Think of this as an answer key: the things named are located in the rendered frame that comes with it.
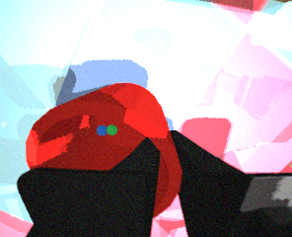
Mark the green marble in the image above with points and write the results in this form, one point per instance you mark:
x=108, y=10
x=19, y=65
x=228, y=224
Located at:
x=111, y=129

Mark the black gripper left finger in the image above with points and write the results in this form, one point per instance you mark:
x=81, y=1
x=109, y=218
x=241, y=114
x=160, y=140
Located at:
x=126, y=193

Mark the blue marble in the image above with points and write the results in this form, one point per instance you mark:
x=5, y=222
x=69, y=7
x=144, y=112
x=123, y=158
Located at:
x=101, y=130

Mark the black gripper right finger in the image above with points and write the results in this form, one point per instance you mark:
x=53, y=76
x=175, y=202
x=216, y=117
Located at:
x=218, y=199

